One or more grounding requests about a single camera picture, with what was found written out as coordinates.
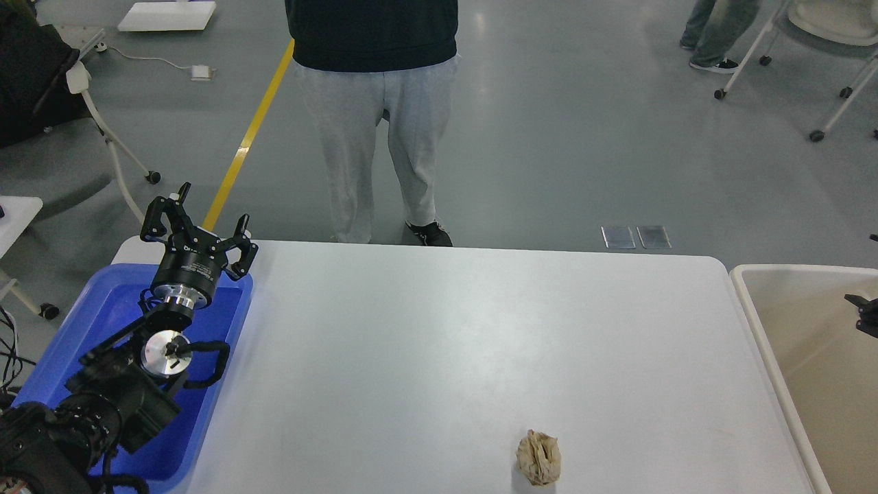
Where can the crumpled brown paper ball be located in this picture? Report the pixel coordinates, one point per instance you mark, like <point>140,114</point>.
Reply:
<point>538,458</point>

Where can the white chair frame with wheels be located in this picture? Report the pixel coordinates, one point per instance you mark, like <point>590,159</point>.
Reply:
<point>813,61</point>

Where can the white flat board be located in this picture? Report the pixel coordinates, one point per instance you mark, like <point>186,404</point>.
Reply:
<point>169,16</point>

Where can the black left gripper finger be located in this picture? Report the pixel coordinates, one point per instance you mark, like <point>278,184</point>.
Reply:
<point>240,240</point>
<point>166,221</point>

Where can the metal floor plate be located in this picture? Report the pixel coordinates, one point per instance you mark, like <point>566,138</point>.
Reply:
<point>654,237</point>
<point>618,237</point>

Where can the beige plastic bin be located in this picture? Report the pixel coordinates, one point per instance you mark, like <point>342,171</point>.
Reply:
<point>822,367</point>

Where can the white side table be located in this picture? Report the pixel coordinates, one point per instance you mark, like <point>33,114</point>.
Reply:
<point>18,213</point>

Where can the person in grey pants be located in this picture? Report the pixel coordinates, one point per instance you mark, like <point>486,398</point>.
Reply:
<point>359,63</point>

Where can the grey office chair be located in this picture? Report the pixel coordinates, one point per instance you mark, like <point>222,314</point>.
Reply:
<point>55,144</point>

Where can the person in blue jeans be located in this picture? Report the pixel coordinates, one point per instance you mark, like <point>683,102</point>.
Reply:
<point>712,29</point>

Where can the right metal floor plate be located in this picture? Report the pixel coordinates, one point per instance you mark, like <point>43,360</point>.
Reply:
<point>654,237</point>

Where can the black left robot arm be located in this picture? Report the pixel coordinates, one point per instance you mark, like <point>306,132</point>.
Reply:
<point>123,395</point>

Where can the white power adapter with cable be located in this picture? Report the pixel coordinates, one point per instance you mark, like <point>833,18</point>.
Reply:
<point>197,72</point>

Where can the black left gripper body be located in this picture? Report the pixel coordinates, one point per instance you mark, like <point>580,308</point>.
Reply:
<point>189,269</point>

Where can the left metal floor plate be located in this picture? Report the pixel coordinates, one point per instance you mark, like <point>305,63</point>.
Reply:
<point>618,237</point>

